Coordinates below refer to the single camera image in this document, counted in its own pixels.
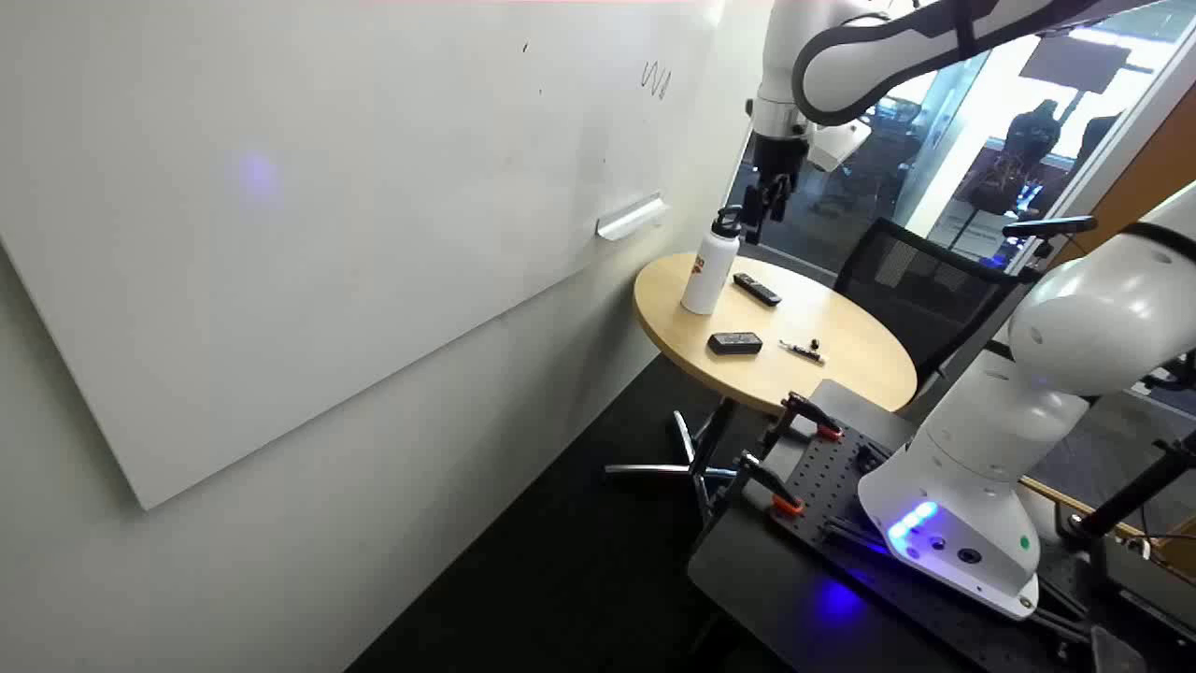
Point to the black clamp with red tip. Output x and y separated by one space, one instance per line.
810 416
770 489

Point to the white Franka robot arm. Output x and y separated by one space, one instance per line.
994 413

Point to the metal star base legs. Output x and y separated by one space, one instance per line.
678 466

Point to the black whiteboard eraser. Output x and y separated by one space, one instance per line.
735 341

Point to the dark chair behind glass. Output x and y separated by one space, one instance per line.
1034 134

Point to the large white whiteboard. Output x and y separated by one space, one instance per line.
312 210

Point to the black tripod stand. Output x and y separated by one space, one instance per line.
1125 490

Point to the black flask lid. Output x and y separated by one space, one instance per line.
727 221

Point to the white dry erase marker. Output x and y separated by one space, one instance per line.
800 355

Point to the perforated robot mounting plate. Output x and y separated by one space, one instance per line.
823 481

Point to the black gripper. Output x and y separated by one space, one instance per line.
777 164

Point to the black labelled marker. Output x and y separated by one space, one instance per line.
757 290

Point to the grey robot cart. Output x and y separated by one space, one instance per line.
796 594

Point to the white flask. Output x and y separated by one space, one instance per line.
706 272

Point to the black mesh office chair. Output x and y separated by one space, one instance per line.
922 290

